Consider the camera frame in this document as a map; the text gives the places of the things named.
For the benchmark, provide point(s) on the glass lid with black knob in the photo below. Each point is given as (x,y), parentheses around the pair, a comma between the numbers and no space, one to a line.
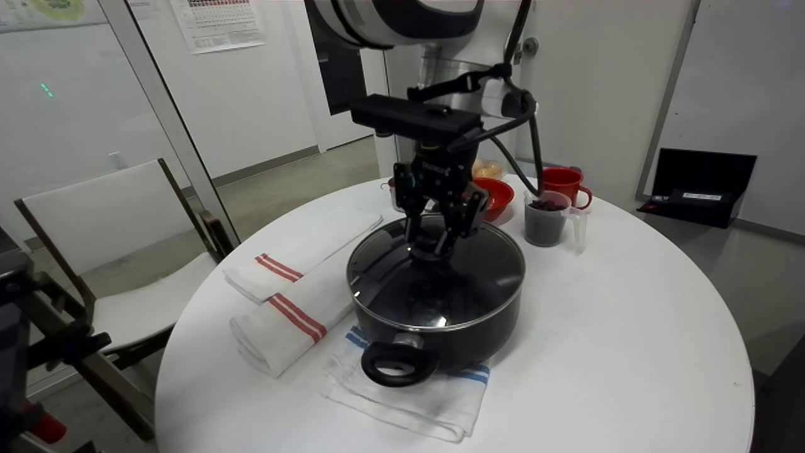
(436,285)

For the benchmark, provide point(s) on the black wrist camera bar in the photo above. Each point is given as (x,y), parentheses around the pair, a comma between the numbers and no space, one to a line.
(416,115)

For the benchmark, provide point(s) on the black cooking pot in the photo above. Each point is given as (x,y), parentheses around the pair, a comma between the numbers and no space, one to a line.
(444,341)

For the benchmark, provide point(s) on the white towel with red stripes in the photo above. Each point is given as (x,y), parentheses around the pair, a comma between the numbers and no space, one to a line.
(294,253)
(290,322)

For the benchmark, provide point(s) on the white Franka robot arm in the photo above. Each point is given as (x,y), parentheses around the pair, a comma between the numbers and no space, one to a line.
(403,25)

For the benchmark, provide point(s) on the white towel with blue stripes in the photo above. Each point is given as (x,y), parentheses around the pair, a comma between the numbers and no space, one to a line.
(411,402)

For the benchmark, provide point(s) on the clear cup with dark contents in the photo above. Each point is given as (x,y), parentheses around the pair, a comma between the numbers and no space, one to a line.
(546,221)

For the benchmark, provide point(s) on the white chair with dark frame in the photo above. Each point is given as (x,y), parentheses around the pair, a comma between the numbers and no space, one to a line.
(116,253)

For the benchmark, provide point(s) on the black equipment stand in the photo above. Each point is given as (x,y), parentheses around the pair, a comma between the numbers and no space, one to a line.
(34,334)

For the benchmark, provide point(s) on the paper poster on glass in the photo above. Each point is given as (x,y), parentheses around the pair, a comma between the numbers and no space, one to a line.
(41,13)

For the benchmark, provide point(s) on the pale yellow bread rolls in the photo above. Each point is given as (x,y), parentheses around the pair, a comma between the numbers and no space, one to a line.
(488,169)

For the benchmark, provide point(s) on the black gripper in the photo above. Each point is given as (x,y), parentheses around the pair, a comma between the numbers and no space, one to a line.
(436,177)

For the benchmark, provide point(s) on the black laptop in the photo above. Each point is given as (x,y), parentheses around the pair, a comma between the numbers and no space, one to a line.
(700,183)

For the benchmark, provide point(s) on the red mug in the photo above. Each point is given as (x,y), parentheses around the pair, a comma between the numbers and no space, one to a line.
(564,181)

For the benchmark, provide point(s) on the silver door lock knob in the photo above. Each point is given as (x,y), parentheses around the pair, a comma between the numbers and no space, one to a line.
(530,47)

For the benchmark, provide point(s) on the red bowl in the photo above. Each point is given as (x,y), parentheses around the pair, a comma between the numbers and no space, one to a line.
(499,200)

